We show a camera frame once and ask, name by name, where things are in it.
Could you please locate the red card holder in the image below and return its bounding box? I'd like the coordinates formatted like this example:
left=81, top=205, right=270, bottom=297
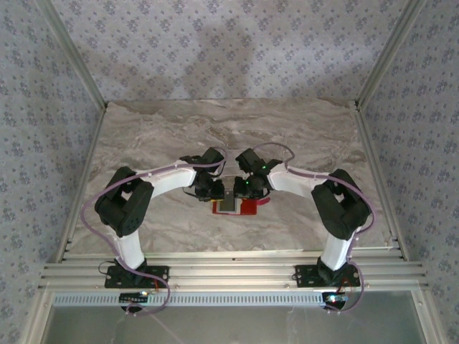
left=210, top=196, right=270, bottom=216

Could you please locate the wide aluminium base beam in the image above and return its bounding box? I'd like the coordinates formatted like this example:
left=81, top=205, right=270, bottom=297
left=37, top=262, right=430, bottom=292

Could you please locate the narrow aluminium rail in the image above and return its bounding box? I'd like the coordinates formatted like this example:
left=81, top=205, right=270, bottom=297
left=62, top=249, right=404, bottom=264

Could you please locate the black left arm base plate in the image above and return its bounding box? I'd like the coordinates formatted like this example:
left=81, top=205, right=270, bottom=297
left=104, top=264, right=170, bottom=290

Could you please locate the grey slotted cable duct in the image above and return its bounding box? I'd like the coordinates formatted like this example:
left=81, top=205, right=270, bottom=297
left=52, top=292, right=326, bottom=308

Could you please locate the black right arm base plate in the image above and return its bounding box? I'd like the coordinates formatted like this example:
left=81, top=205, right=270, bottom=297
left=294, top=264, right=361, bottom=287

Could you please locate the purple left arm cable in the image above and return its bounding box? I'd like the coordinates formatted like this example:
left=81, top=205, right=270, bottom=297
left=81, top=145, right=229, bottom=319

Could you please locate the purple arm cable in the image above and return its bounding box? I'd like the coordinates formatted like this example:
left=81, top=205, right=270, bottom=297
left=81, top=145, right=229, bottom=319
left=256, top=142, right=376, bottom=316

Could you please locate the aluminium side rail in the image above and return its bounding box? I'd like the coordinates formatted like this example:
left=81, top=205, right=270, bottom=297
left=354, top=103, right=409, bottom=261
left=53, top=103, right=108, bottom=262

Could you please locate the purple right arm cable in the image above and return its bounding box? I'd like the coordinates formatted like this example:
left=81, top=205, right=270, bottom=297
left=256, top=142, right=376, bottom=316

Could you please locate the aluminium corner post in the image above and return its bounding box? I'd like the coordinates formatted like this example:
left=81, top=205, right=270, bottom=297
left=35, top=0, right=108, bottom=110
left=354, top=0, right=430, bottom=110

